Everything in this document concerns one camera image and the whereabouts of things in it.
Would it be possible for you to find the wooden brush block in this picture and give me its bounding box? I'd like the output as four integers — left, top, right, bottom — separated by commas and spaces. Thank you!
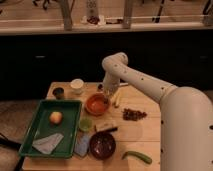
95, 121, 118, 132

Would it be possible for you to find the red bowl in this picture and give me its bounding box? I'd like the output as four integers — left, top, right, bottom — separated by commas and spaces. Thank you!
85, 93, 110, 116

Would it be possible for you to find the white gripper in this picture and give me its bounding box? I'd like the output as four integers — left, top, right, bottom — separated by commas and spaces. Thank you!
103, 79, 120, 98

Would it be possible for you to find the dark small cup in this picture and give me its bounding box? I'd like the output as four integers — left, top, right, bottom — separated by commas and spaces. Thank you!
52, 87, 65, 99

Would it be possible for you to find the light blue cloth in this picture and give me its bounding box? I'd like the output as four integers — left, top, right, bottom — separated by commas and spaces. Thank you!
32, 133, 64, 154

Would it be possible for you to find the blue sponge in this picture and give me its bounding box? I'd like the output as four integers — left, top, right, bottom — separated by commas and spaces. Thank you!
74, 134, 90, 157

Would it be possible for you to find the dark brown bowl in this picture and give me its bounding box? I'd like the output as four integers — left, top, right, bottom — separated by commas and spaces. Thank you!
89, 132, 116, 160

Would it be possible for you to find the yellow apple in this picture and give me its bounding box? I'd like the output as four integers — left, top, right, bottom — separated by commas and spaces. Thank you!
49, 111, 63, 125

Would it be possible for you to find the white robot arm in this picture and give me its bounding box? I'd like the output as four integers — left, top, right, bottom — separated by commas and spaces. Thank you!
102, 52, 213, 171

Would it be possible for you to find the white cup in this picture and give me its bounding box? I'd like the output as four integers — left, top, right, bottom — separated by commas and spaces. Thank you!
70, 79, 84, 94

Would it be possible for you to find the small green cup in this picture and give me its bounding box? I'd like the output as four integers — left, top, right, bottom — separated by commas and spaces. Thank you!
79, 118, 92, 132

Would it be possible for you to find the green plastic tray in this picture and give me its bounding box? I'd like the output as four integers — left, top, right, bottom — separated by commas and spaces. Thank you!
19, 100, 82, 158

